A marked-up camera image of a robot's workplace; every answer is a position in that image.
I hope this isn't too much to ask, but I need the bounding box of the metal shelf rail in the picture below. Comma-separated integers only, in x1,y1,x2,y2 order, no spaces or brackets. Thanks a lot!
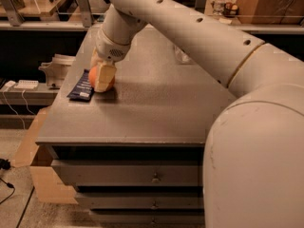
0,0,304,35

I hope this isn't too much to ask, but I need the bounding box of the white power strip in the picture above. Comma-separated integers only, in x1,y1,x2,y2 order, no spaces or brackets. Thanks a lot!
14,80,39,90

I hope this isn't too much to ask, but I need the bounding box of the beige plastic part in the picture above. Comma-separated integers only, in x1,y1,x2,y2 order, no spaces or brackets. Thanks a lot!
38,54,75,88

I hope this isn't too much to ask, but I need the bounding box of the black floor cable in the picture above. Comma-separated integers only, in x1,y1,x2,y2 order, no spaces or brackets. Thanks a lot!
0,158,16,205

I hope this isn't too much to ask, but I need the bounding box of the orange fruit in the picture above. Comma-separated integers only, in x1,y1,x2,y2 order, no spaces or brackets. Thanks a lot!
88,66,97,88

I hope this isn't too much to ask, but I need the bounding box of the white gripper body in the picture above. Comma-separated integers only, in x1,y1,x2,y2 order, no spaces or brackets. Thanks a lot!
95,28,132,62

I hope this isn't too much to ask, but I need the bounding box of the wooden box on shelf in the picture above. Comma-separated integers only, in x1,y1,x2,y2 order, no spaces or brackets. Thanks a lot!
237,0,304,25

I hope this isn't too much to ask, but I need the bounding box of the grey drawer cabinet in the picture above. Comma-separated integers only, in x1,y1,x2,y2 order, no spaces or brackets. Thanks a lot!
37,27,235,225

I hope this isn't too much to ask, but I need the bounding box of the cardboard box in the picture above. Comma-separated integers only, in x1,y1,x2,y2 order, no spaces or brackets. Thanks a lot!
12,106,77,204

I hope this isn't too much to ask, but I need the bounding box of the clear plastic water bottle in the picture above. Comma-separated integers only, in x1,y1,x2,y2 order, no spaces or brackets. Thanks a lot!
174,46,193,65

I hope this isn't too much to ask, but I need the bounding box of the blue rxbar blueberry wrapper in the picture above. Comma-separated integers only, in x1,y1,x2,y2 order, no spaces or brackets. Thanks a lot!
67,69,94,102

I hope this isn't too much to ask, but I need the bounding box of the white cable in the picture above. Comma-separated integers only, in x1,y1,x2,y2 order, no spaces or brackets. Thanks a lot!
1,80,36,130

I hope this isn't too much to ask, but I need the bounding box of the small bottle on shelf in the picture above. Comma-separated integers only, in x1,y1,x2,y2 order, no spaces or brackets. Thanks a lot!
213,0,226,15

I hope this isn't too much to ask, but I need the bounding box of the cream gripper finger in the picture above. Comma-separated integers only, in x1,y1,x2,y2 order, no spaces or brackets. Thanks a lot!
94,62,117,92
90,48,103,68

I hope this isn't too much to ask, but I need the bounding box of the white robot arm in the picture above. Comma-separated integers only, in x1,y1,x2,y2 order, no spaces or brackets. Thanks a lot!
93,0,304,228

